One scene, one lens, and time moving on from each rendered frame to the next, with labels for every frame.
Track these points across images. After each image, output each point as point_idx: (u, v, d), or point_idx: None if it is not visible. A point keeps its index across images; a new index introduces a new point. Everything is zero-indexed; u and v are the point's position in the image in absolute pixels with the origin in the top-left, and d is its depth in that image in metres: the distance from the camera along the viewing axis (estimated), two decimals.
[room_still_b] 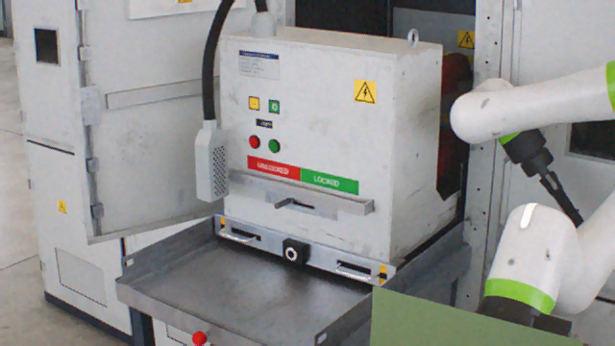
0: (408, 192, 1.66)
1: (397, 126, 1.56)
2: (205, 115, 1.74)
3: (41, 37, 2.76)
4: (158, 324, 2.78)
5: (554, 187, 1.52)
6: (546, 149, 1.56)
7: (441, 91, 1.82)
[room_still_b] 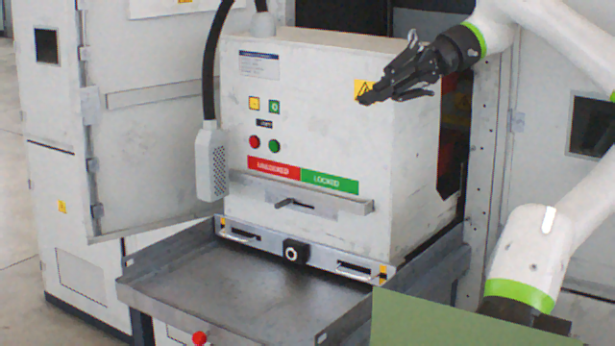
0: (408, 192, 1.66)
1: (397, 126, 1.56)
2: (205, 115, 1.74)
3: (41, 37, 2.76)
4: (158, 324, 2.78)
5: (426, 95, 1.52)
6: None
7: (441, 91, 1.82)
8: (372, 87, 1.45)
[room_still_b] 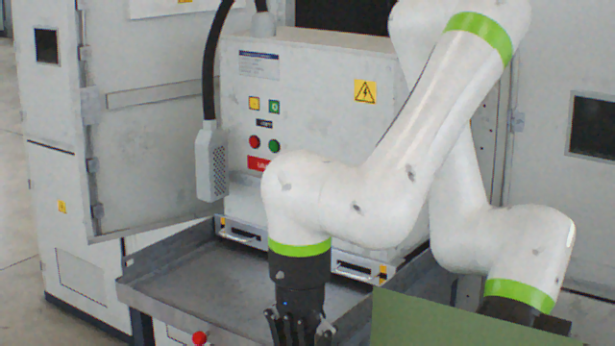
0: None
1: None
2: (205, 115, 1.74)
3: (41, 37, 2.76)
4: (158, 324, 2.78)
5: (270, 313, 1.16)
6: (277, 287, 1.09)
7: None
8: None
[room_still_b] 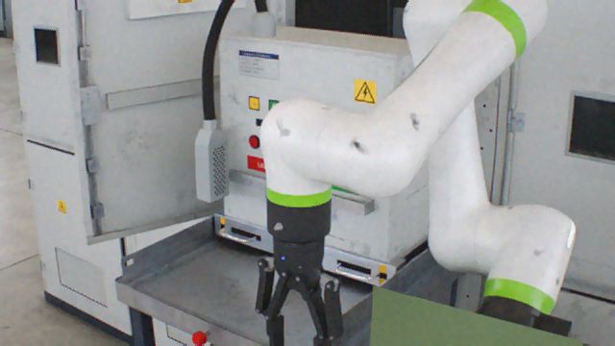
0: (408, 192, 1.66)
1: None
2: (205, 115, 1.74)
3: (41, 37, 2.76)
4: (158, 324, 2.78)
5: (263, 263, 1.14)
6: (275, 241, 1.06)
7: None
8: None
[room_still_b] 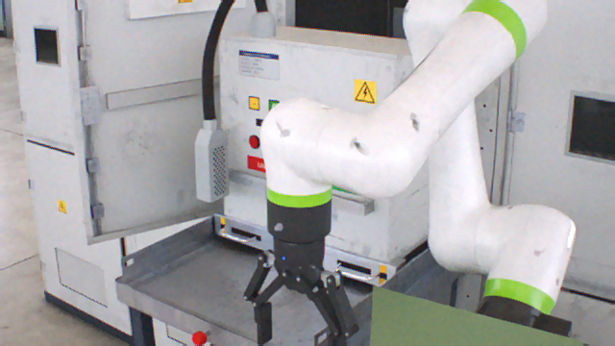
0: (408, 192, 1.66)
1: None
2: (205, 115, 1.74)
3: (41, 37, 2.76)
4: (158, 324, 2.78)
5: (262, 257, 1.13)
6: (275, 242, 1.06)
7: None
8: None
